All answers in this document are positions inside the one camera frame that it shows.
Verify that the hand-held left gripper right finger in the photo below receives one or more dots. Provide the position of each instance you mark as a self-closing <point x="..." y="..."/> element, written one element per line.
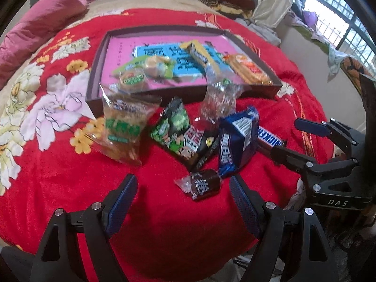
<point x="245" y="208"/>

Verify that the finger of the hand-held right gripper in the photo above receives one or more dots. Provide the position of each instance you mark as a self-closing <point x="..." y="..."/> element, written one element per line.
<point x="311" y="126"/>
<point x="293" y="160"/>

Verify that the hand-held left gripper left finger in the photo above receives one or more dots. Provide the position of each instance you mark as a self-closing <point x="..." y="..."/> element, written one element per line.
<point x="123" y="205"/>

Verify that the brown chocolate bar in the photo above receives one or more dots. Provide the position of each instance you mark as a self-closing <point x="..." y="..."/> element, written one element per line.
<point x="270" y="138"/>

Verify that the dark candy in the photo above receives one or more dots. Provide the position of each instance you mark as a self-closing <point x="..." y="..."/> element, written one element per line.
<point x="204" y="185"/>

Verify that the blue cookie packet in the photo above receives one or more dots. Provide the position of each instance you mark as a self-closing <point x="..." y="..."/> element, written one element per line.
<point x="238" y="141"/>

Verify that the large clear pastry packet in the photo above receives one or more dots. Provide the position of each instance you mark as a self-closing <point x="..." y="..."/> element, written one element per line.
<point x="123" y="123"/>

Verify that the orange biscuit stick packet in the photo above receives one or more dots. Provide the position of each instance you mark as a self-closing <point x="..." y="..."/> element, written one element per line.
<point x="246" y="69"/>

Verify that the clear crinkled candy packet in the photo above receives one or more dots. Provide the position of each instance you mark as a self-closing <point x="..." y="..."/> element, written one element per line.
<point x="218" y="101"/>

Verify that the green pea snack packet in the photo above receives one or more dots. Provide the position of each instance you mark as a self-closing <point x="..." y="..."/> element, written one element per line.
<point x="173" y="123"/>

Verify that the round pastry green label packet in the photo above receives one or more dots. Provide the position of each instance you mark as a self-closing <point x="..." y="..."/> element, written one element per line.
<point x="133" y="77"/>

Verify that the yellow white wafer bar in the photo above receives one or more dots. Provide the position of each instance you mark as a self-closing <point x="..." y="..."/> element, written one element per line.
<point x="199" y="54"/>

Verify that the dark shallow cardboard box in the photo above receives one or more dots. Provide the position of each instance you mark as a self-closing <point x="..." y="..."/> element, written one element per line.
<point x="97" y="70"/>

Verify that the light green snack pouch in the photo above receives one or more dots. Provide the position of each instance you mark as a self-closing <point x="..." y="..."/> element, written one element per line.
<point x="129" y="64"/>

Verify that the yellow pastry clear packet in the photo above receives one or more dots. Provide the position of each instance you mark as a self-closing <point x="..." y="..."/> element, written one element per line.
<point x="154" y="64"/>

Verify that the red floral blanket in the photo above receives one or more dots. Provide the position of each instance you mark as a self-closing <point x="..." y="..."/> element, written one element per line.
<point x="176" y="241"/>

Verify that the orange patterned cloth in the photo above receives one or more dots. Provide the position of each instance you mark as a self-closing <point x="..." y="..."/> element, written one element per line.
<point x="355" y="70"/>

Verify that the pale crumpled cloth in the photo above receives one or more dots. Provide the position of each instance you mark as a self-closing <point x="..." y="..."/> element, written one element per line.
<point x="336" y="58"/>

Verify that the black snack packet yellow dot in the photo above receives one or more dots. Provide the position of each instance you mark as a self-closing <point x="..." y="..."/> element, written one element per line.
<point x="210" y="144"/>

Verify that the grey white crumpled garments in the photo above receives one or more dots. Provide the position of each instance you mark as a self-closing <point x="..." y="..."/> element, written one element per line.
<point x="264" y="30"/>

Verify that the purple cloth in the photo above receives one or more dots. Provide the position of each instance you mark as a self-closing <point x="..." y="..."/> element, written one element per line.
<point x="310" y="17"/>

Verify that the barred window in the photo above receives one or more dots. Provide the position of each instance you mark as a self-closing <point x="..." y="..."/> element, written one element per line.
<point x="346" y="14"/>

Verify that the white satin curtain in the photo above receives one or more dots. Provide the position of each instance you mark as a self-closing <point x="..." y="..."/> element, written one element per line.
<point x="276" y="3"/>

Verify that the pink picture book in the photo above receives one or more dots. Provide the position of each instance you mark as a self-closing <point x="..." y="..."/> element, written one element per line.
<point x="123" y="47"/>

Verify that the pink quilt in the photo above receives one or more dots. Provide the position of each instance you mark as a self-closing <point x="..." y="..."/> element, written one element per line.
<point x="35" y="23"/>

